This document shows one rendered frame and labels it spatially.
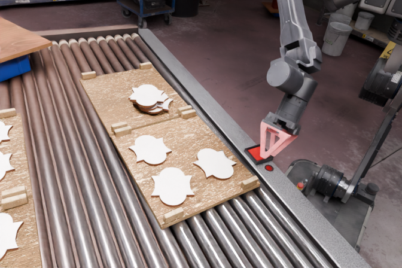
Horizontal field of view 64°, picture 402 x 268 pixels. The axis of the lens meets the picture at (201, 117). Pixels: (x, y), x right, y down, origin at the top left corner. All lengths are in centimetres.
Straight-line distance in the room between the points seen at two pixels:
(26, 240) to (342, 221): 162
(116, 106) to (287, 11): 77
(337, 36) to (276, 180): 363
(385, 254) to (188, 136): 159
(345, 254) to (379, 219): 154
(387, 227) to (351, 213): 47
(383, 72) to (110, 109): 107
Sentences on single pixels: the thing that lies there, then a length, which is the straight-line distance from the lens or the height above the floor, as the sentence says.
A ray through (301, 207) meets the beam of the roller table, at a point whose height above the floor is 92.
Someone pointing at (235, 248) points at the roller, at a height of 92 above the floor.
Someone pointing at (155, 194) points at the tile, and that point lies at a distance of 96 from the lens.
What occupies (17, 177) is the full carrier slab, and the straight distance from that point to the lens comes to 109.
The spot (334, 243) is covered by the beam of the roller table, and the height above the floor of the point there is 91.
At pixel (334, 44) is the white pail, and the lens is 464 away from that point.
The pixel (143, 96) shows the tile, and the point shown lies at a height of 99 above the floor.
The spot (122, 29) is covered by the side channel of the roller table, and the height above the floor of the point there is 94.
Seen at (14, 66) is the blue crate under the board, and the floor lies 97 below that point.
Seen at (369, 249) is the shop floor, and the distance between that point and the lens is 235.
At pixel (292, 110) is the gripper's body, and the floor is 130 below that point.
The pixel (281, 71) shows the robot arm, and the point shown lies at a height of 139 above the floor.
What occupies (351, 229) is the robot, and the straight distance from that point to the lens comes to 205.
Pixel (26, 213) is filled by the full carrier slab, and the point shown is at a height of 94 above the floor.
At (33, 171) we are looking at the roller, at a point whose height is 92.
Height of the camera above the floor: 169
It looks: 36 degrees down
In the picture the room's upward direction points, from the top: 8 degrees clockwise
